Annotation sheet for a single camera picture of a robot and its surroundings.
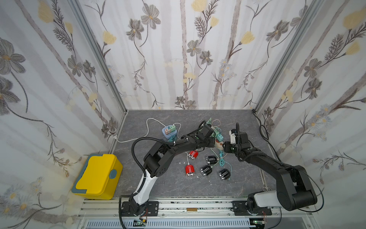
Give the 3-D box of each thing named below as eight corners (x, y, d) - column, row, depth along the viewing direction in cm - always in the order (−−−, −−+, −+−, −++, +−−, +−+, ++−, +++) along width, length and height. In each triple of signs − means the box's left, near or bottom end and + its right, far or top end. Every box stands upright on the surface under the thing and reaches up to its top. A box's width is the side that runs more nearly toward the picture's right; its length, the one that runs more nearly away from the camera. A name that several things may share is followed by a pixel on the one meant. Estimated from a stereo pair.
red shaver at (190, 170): (185, 176, 86) (185, 175, 84) (185, 166, 91) (185, 164, 88) (194, 176, 86) (194, 175, 84) (194, 166, 91) (194, 164, 88)
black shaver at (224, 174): (223, 181, 85) (224, 179, 83) (218, 173, 88) (219, 172, 86) (230, 176, 87) (232, 174, 85) (225, 169, 90) (226, 167, 88)
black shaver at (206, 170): (203, 177, 86) (204, 175, 84) (199, 170, 89) (200, 168, 87) (212, 172, 88) (213, 171, 86) (208, 165, 91) (208, 164, 89)
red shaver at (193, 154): (192, 160, 93) (192, 159, 91) (187, 154, 95) (187, 153, 94) (199, 155, 95) (199, 153, 94) (194, 149, 98) (194, 148, 96)
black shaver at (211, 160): (206, 164, 92) (207, 163, 90) (205, 157, 95) (206, 155, 93) (216, 164, 92) (217, 163, 90) (215, 157, 95) (216, 155, 93)
